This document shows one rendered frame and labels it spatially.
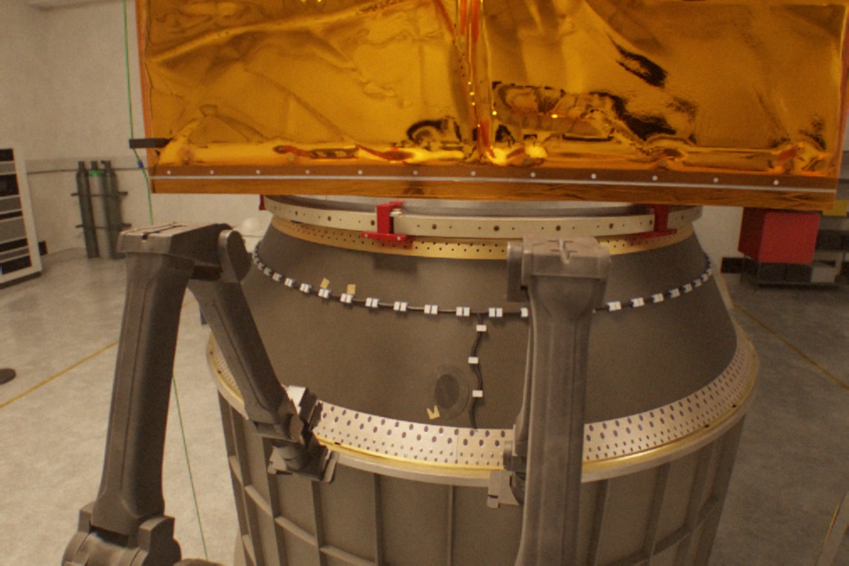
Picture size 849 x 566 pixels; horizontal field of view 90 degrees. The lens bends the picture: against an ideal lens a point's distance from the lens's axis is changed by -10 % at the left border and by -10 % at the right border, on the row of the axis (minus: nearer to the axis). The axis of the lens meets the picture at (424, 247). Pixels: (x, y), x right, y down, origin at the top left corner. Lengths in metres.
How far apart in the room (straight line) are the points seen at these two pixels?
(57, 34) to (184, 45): 8.59
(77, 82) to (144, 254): 9.15
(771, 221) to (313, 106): 1.25
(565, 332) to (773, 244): 1.12
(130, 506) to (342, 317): 0.83
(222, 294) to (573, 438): 0.47
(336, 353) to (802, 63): 1.36
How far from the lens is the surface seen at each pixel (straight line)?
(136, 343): 0.59
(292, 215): 1.49
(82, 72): 9.65
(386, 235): 1.22
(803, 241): 1.54
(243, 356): 0.75
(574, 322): 0.44
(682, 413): 1.44
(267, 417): 0.86
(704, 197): 1.36
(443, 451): 1.19
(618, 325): 1.33
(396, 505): 1.34
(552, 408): 0.44
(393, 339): 1.23
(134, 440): 0.60
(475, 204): 1.22
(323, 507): 1.49
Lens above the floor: 1.91
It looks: 13 degrees down
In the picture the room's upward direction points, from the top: straight up
